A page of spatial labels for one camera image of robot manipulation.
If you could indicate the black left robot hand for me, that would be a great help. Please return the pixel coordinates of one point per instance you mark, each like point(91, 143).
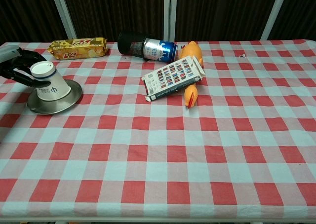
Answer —
point(19, 68)

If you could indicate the white paper cup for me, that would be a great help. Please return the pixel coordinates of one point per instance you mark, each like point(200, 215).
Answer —
point(53, 85)

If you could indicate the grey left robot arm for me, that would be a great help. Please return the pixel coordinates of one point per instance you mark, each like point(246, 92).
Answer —
point(7, 54)

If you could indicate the round metal plate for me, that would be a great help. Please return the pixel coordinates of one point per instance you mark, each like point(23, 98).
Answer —
point(71, 95)

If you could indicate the gold snack package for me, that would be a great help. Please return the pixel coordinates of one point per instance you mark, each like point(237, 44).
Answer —
point(79, 50)

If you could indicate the black cylindrical jar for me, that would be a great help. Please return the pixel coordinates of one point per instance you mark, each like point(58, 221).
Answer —
point(129, 44)

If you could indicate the blue silver drink can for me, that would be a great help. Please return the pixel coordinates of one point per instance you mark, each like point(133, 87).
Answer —
point(160, 51)

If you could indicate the white printed card box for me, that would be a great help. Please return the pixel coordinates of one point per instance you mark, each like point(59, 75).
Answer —
point(170, 78)

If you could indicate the red white checked tablecloth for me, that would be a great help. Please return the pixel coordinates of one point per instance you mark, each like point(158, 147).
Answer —
point(158, 160)

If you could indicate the orange rubber chicken toy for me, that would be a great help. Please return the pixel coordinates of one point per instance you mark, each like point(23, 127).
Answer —
point(192, 51)

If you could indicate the small paper scrap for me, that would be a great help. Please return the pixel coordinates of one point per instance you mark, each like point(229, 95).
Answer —
point(242, 55)

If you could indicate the white slanted frame post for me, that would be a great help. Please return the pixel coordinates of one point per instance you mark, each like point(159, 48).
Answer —
point(64, 14)
point(274, 14)

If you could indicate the white upright frame post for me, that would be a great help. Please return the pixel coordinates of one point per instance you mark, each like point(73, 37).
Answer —
point(170, 11)

